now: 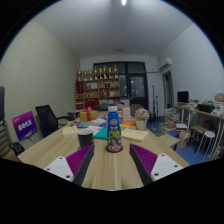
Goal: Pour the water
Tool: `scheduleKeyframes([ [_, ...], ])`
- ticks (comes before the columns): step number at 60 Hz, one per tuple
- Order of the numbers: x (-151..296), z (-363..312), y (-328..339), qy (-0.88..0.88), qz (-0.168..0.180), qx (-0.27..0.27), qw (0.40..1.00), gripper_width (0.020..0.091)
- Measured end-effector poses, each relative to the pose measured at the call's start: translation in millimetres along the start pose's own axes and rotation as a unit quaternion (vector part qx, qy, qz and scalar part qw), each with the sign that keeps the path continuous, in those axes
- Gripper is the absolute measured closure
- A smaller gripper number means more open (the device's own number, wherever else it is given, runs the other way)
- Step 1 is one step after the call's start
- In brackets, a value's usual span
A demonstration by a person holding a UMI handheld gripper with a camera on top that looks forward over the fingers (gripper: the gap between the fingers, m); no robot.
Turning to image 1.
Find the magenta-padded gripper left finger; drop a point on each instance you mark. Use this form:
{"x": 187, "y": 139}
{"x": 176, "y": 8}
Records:
{"x": 78, "y": 160}

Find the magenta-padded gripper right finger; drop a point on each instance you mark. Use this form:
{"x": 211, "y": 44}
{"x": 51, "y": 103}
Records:
{"x": 145, "y": 159}

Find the blue drink bottle white cap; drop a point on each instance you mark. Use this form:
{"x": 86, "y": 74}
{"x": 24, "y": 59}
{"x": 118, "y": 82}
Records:
{"x": 114, "y": 130}

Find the black cup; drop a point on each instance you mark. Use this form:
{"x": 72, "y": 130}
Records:
{"x": 85, "y": 139}

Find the large pale yellow notebook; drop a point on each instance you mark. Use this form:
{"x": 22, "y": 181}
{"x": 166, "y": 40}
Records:
{"x": 134, "y": 134}

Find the small cream notebook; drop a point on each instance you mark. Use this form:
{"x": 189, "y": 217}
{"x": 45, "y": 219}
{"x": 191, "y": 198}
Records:
{"x": 70, "y": 130}

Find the flat round red coaster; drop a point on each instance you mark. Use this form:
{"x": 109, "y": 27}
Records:
{"x": 108, "y": 150}

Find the teal notebook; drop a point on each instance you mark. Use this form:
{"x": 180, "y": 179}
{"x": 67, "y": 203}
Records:
{"x": 101, "y": 134}

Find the white printed papers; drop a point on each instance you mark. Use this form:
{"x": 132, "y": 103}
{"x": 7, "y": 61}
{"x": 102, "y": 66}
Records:
{"x": 95, "y": 128}

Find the orange book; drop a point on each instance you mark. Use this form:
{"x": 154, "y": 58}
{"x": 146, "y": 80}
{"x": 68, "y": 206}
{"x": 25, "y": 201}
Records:
{"x": 128, "y": 124}

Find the pink flowers in white pot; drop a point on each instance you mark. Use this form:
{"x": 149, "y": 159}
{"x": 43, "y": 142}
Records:
{"x": 141, "y": 118}

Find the brown paper bag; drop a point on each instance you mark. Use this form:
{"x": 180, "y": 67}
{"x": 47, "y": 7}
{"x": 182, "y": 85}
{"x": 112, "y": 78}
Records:
{"x": 182, "y": 140}

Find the yellow gift box red ribbon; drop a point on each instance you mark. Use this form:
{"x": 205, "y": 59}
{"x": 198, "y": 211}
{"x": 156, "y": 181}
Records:
{"x": 88, "y": 115}

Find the pile of books on floor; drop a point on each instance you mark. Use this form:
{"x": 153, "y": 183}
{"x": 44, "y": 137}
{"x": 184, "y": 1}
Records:
{"x": 171, "y": 118}

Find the small standing wooden card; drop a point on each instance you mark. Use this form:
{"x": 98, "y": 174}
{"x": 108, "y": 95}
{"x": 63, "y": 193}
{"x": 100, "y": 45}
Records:
{"x": 126, "y": 114}

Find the black office chair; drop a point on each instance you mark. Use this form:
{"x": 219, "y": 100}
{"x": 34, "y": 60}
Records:
{"x": 46, "y": 120}

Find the purple sign board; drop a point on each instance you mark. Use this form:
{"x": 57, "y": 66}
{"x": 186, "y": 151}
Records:
{"x": 24, "y": 126}

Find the white round stool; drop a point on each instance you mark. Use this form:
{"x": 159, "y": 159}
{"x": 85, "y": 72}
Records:
{"x": 208, "y": 135}

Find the wooden shelf unit with trophies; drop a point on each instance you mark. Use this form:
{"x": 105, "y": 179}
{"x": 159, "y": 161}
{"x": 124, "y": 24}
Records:
{"x": 96, "y": 90}

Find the black framed glass door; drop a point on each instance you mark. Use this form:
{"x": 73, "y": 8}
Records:
{"x": 136, "y": 86}

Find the black computer monitor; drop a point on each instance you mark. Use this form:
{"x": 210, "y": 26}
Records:
{"x": 183, "y": 96}

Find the cluttered side desk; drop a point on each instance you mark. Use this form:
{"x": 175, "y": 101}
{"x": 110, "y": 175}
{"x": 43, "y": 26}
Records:
{"x": 205, "y": 111}

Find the ceiling tube light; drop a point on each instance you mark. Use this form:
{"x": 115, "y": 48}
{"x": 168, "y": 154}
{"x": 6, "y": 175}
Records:
{"x": 123, "y": 2}

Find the white wall air conditioner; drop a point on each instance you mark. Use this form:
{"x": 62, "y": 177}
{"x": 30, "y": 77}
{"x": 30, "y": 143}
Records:
{"x": 165, "y": 64}

